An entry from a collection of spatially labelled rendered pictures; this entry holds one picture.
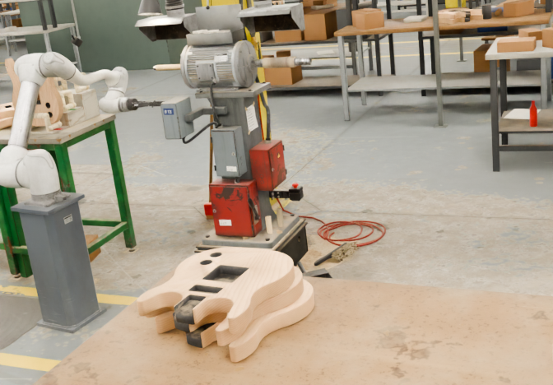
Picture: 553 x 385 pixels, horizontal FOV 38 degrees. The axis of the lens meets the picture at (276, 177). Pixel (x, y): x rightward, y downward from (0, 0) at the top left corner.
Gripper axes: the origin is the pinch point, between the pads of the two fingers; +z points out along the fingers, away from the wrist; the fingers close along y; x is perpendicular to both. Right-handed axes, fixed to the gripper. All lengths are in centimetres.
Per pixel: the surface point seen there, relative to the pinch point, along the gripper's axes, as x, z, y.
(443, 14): 53, 94, -366
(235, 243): -78, 53, 16
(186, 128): -11.5, 35.8, 31.6
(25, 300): -111, -71, 50
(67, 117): -6, -55, 16
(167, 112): -2, 30, 40
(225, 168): -35, 52, 20
